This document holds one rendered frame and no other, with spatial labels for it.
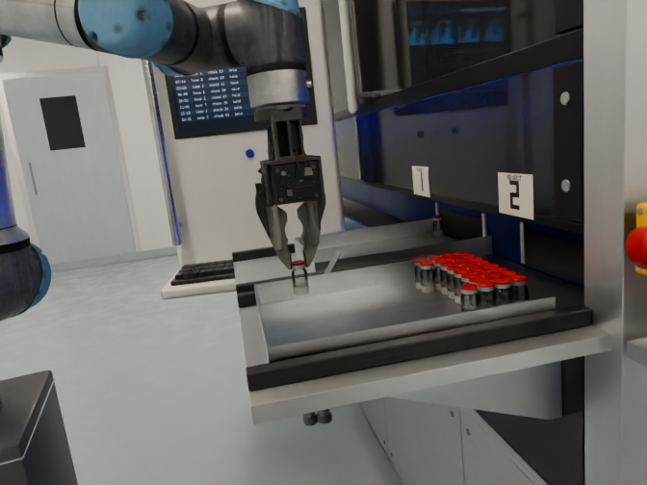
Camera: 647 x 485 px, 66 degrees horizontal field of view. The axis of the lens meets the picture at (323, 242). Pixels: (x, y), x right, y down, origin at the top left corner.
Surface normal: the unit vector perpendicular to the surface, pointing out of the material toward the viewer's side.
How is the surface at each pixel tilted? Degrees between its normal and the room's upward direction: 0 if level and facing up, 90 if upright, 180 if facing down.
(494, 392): 90
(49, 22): 116
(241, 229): 90
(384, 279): 90
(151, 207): 90
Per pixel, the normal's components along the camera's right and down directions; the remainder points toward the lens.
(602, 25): -0.97, 0.14
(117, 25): -0.22, 0.22
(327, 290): 0.19, 0.18
